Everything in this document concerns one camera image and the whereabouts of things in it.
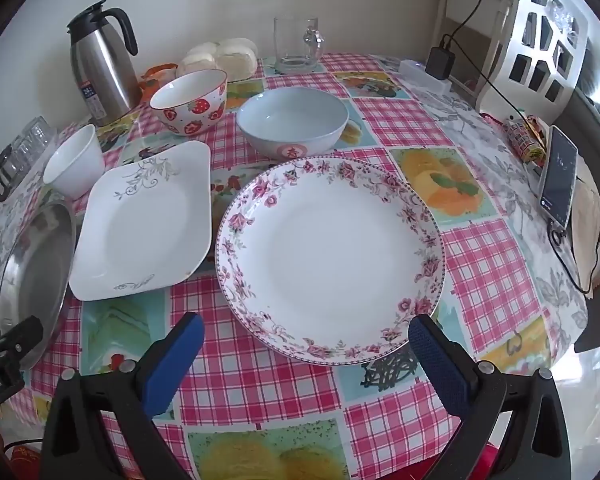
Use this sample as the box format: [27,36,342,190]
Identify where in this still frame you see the black charger plug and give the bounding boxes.
[426,46,455,81]

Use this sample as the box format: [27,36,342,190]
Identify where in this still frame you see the white cutout chair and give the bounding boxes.
[475,0,591,126]

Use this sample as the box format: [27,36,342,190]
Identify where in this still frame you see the colourful wrapped snack packet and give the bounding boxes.
[505,115,551,163]

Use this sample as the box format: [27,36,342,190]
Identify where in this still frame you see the white power strip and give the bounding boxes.
[399,59,453,93]

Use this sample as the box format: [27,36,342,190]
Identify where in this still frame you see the small drinking glass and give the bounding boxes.
[2,134,33,172]
[22,116,57,157]

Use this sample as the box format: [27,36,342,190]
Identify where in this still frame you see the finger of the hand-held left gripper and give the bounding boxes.
[0,316,44,363]

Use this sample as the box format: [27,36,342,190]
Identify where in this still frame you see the black cable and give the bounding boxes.
[441,0,489,49]
[450,67,596,295]

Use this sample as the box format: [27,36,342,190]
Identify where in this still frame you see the bag of steamed buns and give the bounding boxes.
[179,37,259,82]

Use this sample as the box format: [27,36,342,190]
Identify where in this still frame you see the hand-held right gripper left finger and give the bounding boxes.
[40,311,206,480]

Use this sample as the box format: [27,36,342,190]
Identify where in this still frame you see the orange snack packet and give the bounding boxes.
[140,62,179,92]

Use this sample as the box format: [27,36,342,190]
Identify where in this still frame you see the stainless steel thermos jug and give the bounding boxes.
[66,1,143,127]

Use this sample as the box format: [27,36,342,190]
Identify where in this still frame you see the smartphone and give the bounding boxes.
[537,125,579,228]

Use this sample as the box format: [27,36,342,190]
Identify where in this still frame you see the plain white bowl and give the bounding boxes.
[42,124,106,201]

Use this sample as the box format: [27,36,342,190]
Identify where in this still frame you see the pink checked plastic tablecloth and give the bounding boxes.
[27,52,588,480]

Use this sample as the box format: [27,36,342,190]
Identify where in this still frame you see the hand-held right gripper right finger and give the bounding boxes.
[408,314,576,480]

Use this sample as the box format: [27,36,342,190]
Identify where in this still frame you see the glass teapot black handle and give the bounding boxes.
[0,142,31,203]

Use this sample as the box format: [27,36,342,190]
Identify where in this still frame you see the round floral rim plate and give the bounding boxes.
[215,156,447,365]

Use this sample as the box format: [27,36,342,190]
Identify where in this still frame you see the clear glass mug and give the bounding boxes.
[273,16,326,75]

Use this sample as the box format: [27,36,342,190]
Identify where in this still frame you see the square white plate grey vines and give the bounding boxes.
[68,140,212,302]

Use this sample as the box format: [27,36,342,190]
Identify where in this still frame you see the stainless steel basin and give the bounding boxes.
[0,199,78,371]

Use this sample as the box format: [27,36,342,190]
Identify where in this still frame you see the beige pouch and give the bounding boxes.
[572,180,600,286]

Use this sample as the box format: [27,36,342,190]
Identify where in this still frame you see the strawberry print bowl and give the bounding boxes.
[149,68,229,137]

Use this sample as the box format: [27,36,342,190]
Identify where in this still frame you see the light blue bowl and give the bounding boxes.
[236,86,350,161]

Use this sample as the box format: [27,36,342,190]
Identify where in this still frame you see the white wooden frame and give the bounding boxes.
[437,0,511,106]

